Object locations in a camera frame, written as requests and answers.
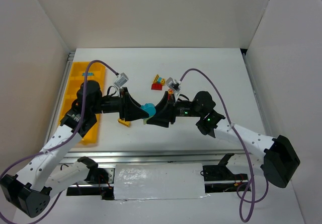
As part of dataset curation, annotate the blue round lego brick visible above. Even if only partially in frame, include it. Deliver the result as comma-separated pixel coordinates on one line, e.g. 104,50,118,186
140,103,156,117

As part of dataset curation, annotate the red yellow blue lego stack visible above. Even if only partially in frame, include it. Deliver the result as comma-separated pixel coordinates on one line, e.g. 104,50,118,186
151,74,166,91

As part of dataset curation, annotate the white taped cover panel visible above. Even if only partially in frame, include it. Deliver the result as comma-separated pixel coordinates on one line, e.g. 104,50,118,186
114,163,206,200

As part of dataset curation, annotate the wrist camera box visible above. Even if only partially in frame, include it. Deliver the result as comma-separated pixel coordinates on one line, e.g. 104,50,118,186
166,78,181,101
113,72,129,89

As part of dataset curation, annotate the red round lego stack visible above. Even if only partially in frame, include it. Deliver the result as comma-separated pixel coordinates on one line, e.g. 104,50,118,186
168,89,174,100

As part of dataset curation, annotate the yellow compartment bin tray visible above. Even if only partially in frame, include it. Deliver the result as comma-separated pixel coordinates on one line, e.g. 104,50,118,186
57,62,106,147

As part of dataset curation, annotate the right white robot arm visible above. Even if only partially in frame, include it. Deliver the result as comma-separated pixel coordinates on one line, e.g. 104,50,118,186
146,91,300,188

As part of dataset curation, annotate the yellow green lego stack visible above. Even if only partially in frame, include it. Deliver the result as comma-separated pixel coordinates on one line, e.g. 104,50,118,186
118,118,131,127

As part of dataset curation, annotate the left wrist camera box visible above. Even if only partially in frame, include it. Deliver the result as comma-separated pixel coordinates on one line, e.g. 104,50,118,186
113,72,129,89

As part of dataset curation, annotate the aluminium rail frame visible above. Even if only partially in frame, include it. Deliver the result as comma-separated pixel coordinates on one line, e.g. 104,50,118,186
41,50,280,166

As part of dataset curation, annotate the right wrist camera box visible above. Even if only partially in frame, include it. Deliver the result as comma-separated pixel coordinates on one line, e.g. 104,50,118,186
166,78,181,101

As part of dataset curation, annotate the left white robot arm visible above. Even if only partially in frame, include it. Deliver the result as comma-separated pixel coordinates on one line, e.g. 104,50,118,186
1,81,149,218

